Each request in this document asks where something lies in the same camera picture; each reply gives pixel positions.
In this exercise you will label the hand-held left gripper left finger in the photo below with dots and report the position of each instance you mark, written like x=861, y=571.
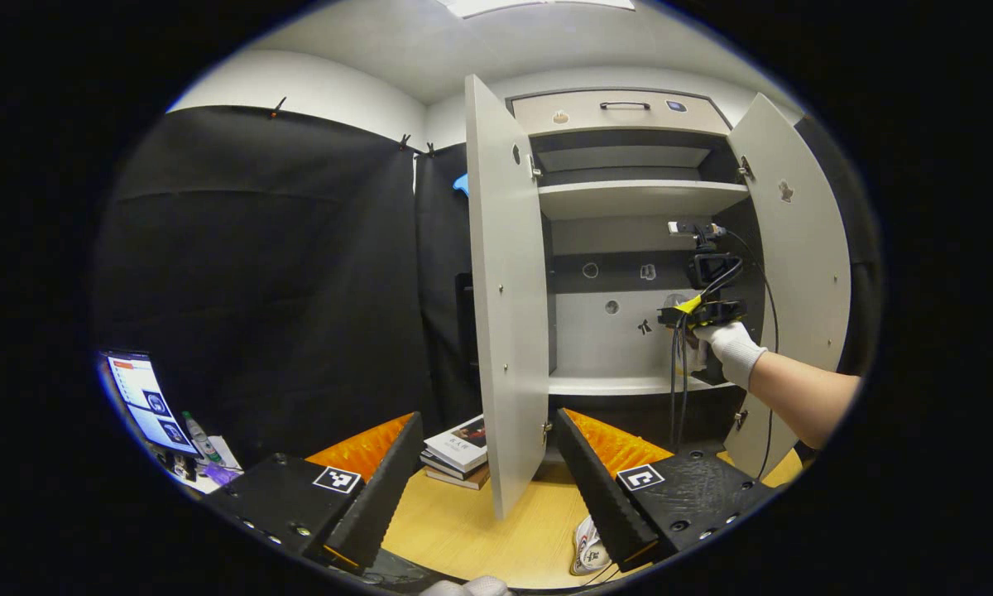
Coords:
x=385, y=488

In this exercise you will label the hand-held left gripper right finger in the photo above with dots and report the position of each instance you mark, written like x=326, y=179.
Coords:
x=600, y=488

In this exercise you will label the white shoe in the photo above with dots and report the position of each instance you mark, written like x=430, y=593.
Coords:
x=587, y=546

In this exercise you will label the grey cabinet door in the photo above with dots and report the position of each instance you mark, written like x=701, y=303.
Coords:
x=509, y=314
x=803, y=265

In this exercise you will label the grey shoe cabinet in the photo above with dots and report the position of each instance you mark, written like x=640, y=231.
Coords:
x=596, y=339

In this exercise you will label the white cabinet shelf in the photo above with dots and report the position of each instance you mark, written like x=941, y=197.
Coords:
x=637, y=197
x=612, y=384

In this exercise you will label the grey cabinet drawer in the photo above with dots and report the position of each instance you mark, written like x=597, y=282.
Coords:
x=579, y=117

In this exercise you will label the brown book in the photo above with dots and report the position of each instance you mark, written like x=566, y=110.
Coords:
x=463, y=480

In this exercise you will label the clear plastic bottle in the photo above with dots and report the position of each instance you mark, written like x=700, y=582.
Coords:
x=199, y=434

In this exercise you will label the black backdrop cloth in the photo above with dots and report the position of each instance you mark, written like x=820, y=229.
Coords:
x=256, y=290

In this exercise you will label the ceiling light panel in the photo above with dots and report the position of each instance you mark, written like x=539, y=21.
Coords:
x=538, y=6

